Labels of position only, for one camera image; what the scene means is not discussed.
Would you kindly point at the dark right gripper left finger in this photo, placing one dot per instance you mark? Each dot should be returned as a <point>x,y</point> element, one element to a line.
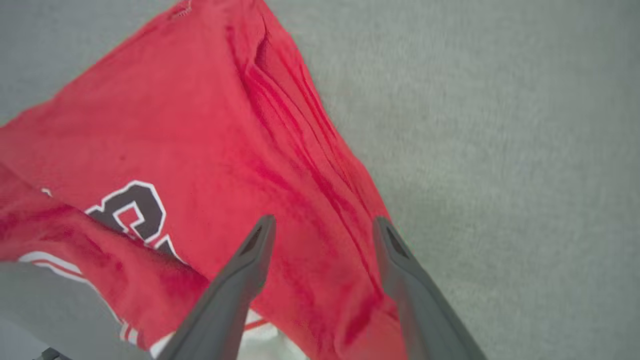
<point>230,300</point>

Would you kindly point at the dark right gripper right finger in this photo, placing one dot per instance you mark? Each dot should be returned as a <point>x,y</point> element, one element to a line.
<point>425,310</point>

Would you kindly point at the red white basketball jersey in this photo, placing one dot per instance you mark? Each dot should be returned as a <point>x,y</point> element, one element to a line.
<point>200,125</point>

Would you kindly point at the grey fabric sofa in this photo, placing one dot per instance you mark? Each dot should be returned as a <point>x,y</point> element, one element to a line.
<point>500,150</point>

